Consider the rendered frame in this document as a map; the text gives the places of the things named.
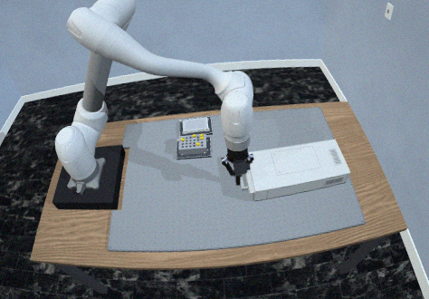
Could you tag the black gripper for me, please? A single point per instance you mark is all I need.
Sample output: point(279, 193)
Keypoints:
point(231, 156)

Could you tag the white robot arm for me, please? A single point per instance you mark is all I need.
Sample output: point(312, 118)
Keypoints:
point(101, 30)

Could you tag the grey rack with round holes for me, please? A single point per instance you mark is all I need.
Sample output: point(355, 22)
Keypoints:
point(189, 145)

